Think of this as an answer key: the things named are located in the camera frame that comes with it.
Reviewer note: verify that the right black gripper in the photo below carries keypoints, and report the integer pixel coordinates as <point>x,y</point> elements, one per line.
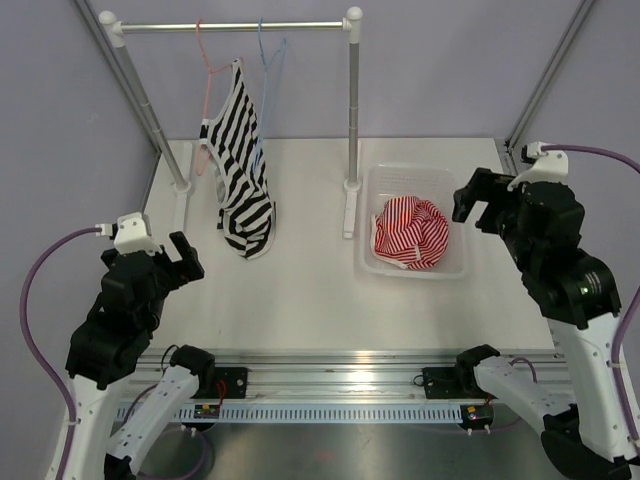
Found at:
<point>483,185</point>

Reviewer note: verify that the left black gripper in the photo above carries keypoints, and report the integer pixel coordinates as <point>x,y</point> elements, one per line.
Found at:
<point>185,270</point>

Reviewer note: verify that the red white striped tank top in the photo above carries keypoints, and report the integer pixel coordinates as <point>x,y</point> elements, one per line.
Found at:
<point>409,233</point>

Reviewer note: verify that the blue hanger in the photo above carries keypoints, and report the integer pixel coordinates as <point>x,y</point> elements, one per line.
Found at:
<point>272,67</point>

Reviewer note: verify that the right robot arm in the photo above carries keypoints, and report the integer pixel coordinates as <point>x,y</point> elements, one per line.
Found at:
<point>594,435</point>

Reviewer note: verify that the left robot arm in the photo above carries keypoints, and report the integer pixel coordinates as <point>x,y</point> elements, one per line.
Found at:
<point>103,356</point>

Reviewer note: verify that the black white striped tank top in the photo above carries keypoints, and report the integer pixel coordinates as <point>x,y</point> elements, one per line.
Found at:
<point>246,211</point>

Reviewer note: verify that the pink hanger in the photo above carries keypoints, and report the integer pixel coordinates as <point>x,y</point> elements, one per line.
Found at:
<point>201,157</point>

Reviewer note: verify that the white plastic basket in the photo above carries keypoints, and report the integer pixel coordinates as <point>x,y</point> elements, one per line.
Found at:
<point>387,181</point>

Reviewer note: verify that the silver white clothes rack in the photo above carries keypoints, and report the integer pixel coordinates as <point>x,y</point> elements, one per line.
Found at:
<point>181,164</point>

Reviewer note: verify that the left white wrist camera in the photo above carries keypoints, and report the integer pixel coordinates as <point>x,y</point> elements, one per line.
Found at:
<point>131,233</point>

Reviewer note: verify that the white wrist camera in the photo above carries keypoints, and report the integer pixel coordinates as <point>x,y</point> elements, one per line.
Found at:
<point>131,233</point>
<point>547,164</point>

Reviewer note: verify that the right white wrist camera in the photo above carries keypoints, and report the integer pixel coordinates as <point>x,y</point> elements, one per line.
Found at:
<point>547,164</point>

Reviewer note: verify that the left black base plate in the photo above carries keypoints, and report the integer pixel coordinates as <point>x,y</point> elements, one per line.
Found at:
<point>230,382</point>

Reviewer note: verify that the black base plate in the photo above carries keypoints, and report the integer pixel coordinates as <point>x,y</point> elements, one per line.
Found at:
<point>438,383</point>
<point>230,382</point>

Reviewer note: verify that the aluminium mounting rail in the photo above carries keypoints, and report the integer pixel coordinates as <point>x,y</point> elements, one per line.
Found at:
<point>356,376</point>

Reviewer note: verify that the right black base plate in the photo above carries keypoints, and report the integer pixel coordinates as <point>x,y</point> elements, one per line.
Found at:
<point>438,383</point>

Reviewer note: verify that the white slotted cable duct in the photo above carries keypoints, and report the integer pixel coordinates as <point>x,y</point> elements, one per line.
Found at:
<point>284,413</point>

